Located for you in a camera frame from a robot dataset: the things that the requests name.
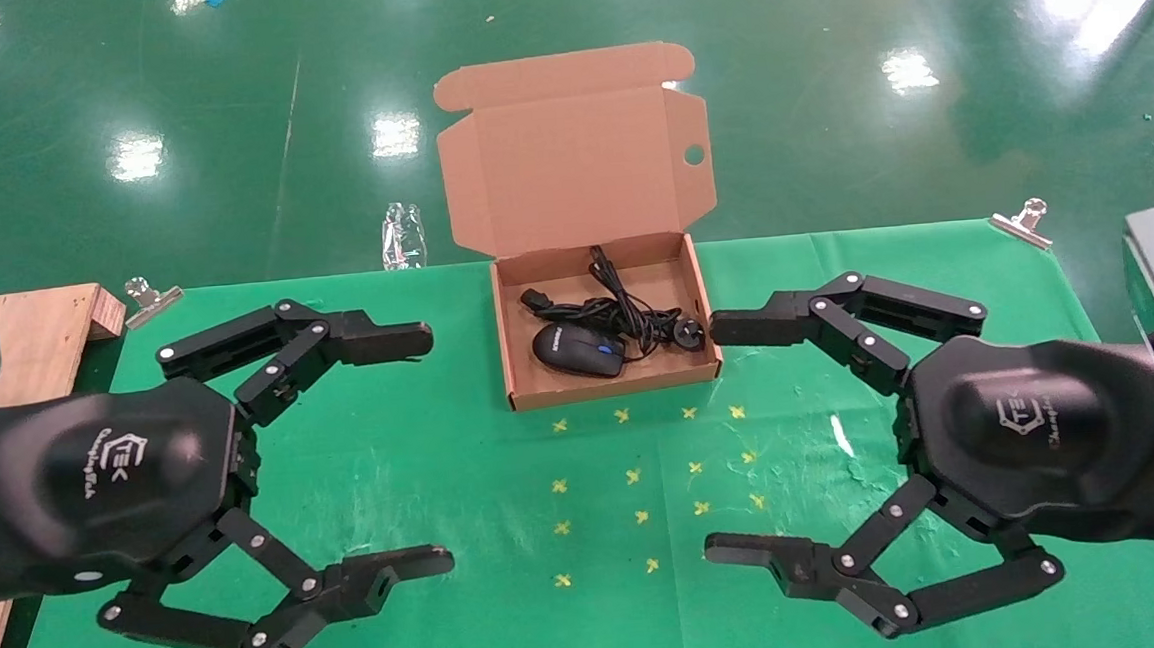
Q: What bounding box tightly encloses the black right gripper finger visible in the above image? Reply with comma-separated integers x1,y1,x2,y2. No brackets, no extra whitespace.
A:
700,465,1069,648
707,262,993,407

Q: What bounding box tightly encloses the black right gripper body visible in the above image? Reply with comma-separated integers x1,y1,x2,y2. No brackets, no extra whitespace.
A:
892,325,1154,568

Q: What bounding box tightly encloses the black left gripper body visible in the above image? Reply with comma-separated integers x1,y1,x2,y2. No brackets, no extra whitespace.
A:
0,372,268,606

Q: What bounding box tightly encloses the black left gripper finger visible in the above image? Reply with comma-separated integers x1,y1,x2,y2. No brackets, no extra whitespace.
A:
153,290,440,434
91,492,462,648

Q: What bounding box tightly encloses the black data cable with plug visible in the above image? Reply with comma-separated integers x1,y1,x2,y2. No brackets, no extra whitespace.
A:
517,239,708,368

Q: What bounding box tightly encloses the black wired mouse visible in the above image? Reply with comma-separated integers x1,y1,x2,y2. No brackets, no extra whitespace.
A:
531,317,629,384

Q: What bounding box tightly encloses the brown cardboard box with lid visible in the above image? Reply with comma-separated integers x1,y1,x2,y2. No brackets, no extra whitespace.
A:
430,39,730,416

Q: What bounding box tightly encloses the clear crumpled plastic wrapper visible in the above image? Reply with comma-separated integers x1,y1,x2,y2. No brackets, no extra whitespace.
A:
378,200,430,273

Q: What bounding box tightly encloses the wooden board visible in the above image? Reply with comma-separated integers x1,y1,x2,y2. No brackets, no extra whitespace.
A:
0,282,147,648

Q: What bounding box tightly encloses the green table cloth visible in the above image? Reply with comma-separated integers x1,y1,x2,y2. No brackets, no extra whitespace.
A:
0,209,1154,648

